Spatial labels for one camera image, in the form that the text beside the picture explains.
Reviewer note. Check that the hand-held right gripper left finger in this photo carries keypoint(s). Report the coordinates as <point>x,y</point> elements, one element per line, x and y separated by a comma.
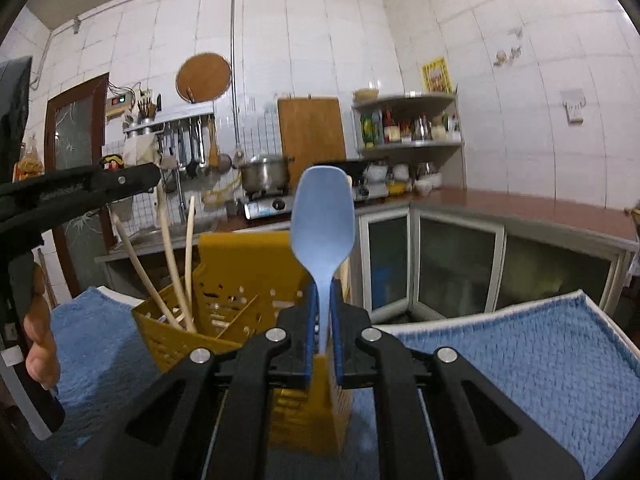
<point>312,325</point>

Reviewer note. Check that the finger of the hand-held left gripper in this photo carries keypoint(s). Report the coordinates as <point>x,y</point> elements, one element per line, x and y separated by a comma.
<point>115,182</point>

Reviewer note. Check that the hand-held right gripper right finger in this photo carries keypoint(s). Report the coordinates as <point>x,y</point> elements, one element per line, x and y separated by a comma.
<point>336,340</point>

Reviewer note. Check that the yellow slotted utensil holder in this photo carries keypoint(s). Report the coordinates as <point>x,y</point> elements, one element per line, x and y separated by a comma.
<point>230,285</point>

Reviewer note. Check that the group of wooden chopsticks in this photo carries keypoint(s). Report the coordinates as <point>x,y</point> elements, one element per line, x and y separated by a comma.
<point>189,250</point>

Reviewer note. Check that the light blue plastic spoon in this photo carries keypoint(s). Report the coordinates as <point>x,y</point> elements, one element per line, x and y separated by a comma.
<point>322,220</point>

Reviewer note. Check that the row of hanging kitchen utensils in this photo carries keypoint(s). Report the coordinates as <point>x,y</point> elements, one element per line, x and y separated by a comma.
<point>200,150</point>

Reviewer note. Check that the person's left hand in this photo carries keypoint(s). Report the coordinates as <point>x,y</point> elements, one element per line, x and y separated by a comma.
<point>40,340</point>

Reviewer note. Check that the yellow black hanging gloves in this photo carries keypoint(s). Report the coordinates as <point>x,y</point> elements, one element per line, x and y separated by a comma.
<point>111,161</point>

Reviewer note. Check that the white hanging cloth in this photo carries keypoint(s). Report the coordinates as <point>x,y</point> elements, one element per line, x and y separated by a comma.
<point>137,151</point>

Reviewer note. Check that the orange hanging bag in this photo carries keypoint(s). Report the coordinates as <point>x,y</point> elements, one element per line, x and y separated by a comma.
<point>29,162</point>

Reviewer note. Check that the brown door with frosted glass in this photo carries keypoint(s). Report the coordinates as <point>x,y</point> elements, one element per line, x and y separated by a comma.
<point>75,135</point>

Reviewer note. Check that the steel sink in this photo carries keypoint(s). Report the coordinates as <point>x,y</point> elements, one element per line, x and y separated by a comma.
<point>150,235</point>

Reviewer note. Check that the white electrical box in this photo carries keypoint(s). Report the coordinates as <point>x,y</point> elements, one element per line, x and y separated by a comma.
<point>119,105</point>

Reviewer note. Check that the steel knife and chopstick cup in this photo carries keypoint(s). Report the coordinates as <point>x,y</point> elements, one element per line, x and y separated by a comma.
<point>148,110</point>

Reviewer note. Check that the steel gas stove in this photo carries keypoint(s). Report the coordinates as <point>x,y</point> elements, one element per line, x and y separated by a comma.
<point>267,207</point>

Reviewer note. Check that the round wooden board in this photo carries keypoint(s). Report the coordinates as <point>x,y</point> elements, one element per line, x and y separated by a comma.
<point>204,76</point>

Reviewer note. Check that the steel cooking pot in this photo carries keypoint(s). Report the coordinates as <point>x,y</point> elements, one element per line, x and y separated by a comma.
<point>265,175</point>

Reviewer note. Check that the kitchen counter cabinet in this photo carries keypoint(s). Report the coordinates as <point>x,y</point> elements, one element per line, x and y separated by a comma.
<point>475,260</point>

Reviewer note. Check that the blue knitted blanket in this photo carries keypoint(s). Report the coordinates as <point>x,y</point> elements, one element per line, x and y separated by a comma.
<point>500,360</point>

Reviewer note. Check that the rectangular wooden cutting board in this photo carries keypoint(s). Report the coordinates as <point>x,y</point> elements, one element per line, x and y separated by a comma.
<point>311,135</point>

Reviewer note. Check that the steel corner shelf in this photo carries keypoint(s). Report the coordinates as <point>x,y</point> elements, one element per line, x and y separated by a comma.
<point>410,145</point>

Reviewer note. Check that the row of condiment bottles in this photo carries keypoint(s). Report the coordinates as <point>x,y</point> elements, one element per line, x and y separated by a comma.
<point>400,129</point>

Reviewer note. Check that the beige bowl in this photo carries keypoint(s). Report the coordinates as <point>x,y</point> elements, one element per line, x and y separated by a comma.
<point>366,95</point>

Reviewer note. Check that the steel wall rack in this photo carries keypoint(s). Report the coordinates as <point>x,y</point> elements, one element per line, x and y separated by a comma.
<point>170,117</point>

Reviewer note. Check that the grey wall pipe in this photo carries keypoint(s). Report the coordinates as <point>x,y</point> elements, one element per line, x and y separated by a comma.
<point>233,85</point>

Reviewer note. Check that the yellow wall poster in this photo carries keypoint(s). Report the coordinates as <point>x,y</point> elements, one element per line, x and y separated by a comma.
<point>436,76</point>

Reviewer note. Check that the wall stickers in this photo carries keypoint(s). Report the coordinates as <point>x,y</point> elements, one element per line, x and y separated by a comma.
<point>509,50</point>

